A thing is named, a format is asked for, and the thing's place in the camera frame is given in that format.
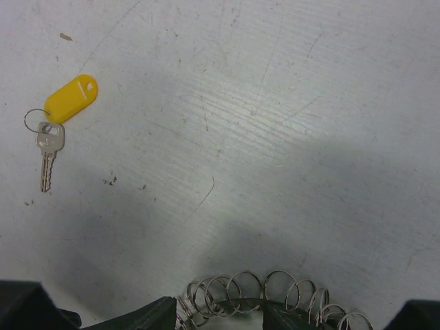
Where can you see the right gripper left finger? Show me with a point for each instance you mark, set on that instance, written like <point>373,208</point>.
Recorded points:
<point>26,305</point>

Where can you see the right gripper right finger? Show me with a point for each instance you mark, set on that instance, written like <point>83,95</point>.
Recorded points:
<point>415,314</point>

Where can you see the yellow tag key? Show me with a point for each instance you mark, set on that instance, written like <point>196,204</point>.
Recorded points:
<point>59,107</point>

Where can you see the metal disc keyring holder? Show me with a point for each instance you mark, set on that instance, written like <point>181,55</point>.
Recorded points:
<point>244,294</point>

